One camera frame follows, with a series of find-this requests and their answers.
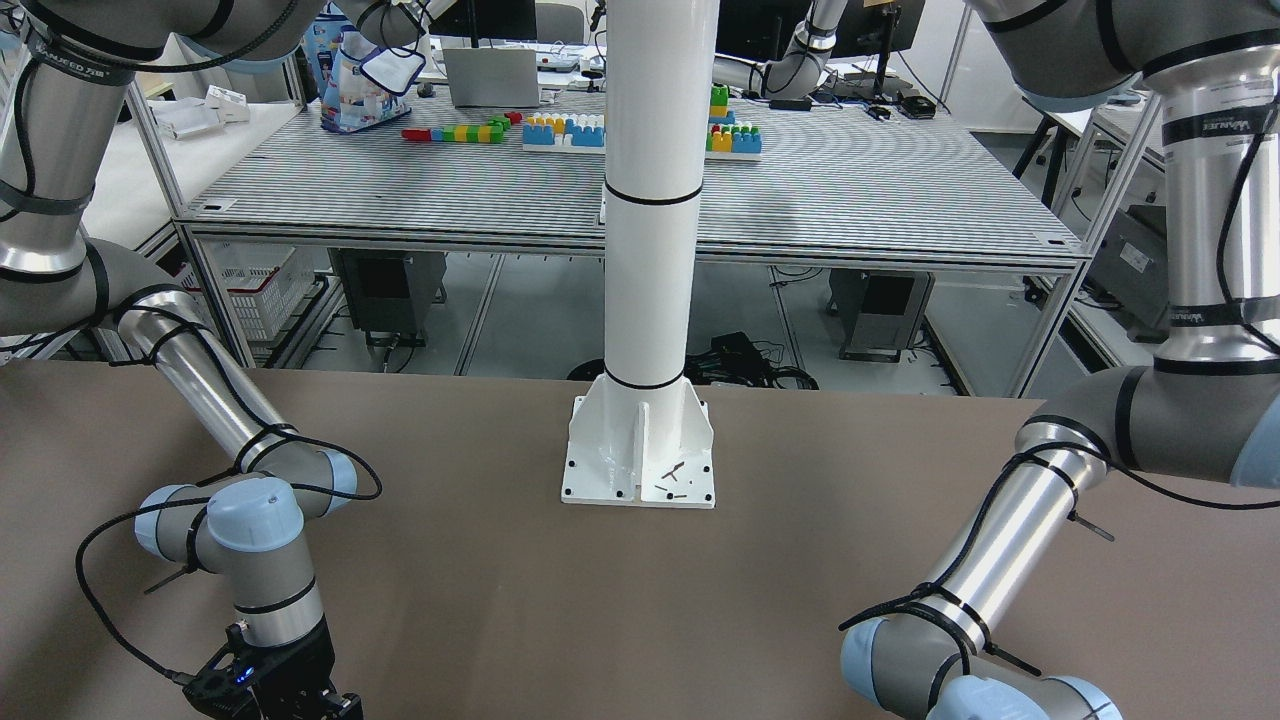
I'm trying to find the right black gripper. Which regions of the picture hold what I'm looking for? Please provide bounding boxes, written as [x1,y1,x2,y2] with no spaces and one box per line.
[182,618,364,719]

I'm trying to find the blue white bag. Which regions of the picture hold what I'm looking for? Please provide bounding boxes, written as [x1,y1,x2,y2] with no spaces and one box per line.
[302,13,428,135]

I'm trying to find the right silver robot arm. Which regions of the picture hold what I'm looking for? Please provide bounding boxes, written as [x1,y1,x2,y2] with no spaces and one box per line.
[3,1,364,719]

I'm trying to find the striped grey work table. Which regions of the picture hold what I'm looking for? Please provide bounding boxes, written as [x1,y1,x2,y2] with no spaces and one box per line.
[180,100,1091,397]

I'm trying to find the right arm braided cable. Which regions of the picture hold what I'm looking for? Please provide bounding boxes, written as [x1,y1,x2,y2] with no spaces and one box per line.
[76,290,383,685]

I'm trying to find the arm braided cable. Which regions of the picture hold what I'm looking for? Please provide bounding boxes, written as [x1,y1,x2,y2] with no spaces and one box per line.
[838,439,1280,661]
[76,290,383,685]

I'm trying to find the white plastic crate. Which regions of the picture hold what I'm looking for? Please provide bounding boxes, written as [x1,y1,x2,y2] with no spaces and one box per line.
[206,242,315,343]

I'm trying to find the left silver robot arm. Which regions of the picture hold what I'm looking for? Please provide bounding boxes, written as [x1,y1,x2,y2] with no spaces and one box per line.
[841,1,1279,719]

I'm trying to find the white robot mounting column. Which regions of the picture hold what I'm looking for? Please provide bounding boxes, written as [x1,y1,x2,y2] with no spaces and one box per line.
[561,1,718,509]

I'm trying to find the silver laptop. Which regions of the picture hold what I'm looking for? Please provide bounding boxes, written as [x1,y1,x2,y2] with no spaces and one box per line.
[442,47,541,109]

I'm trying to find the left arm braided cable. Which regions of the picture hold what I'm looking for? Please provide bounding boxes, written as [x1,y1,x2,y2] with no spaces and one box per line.
[838,439,1280,661]

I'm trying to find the colourful building blocks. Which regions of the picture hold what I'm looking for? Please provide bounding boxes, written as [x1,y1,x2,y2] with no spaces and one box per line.
[399,85,765,161]

